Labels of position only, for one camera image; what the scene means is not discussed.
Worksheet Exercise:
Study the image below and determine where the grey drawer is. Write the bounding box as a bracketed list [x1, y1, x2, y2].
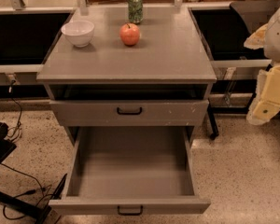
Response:
[50, 100, 208, 126]
[49, 126, 210, 216]

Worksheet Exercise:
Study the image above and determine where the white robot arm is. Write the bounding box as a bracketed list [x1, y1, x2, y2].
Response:
[244, 8, 280, 125]

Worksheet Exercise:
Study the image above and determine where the grey drawer cabinet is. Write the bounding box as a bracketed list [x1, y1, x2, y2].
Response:
[36, 5, 217, 146]

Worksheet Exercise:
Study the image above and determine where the grey top drawer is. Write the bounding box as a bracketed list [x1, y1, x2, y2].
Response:
[50, 100, 208, 126]

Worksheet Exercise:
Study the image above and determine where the red apple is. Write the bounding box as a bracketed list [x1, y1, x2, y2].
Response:
[119, 23, 140, 46]

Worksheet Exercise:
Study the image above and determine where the green soda can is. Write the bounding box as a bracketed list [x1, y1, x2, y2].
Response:
[128, 0, 143, 24]

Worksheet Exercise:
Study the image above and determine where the white bowl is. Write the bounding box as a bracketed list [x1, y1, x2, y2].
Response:
[61, 21, 95, 48]

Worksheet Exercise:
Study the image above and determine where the black stand with base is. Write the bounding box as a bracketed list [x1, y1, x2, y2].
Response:
[0, 122, 67, 224]

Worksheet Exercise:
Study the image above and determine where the black hanging cable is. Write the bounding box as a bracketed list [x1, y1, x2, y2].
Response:
[6, 79, 23, 142]

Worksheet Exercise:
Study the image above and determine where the black cable on floor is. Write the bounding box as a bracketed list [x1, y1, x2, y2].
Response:
[0, 162, 66, 221]

